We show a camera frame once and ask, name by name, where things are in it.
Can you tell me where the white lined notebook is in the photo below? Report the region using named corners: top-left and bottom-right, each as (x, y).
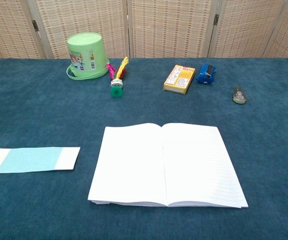
top-left (87, 122), bottom-right (249, 209)

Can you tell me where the white and light-blue bookmark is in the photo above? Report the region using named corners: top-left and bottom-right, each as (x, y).
top-left (0, 146), bottom-right (81, 174)

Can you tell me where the feather shuttlecock with green base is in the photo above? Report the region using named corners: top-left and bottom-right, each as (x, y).
top-left (105, 56), bottom-right (130, 98)

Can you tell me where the yellow card box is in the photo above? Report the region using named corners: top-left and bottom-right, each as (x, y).
top-left (162, 64), bottom-right (196, 95)

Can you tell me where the blue pencil sharpener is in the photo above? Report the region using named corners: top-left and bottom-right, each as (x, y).
top-left (195, 63), bottom-right (217, 85)

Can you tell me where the upturned green plastic bucket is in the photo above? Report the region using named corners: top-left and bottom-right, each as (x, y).
top-left (66, 32), bottom-right (111, 81)

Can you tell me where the woven folding screen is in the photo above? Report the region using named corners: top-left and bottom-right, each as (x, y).
top-left (0, 0), bottom-right (288, 63)

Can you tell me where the small glass bottle ornament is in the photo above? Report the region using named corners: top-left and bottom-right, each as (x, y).
top-left (232, 86), bottom-right (248, 105)

